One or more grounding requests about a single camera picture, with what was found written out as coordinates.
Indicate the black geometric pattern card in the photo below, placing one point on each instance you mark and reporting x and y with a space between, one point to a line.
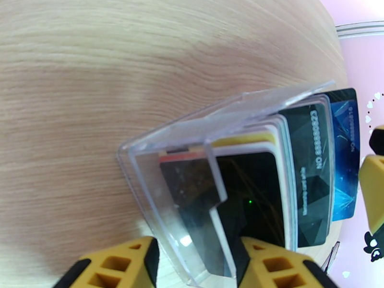
312 191

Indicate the dark card with red edge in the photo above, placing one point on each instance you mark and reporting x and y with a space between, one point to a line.
186 176

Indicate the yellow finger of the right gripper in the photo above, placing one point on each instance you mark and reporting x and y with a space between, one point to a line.
378 140
375 191

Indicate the yellow plastic card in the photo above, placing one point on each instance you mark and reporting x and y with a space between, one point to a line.
240 139

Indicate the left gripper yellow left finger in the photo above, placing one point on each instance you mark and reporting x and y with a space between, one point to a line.
141 257

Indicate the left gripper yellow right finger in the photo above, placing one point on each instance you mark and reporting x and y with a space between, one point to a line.
295 263

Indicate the clear plastic card box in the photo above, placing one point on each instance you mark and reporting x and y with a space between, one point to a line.
150 182

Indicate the aluminium frame post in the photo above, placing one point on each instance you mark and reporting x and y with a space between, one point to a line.
360 29

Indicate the black card with gold lines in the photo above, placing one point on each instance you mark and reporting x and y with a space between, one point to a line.
255 182

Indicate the blue VIP card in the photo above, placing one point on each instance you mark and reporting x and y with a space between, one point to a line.
345 164

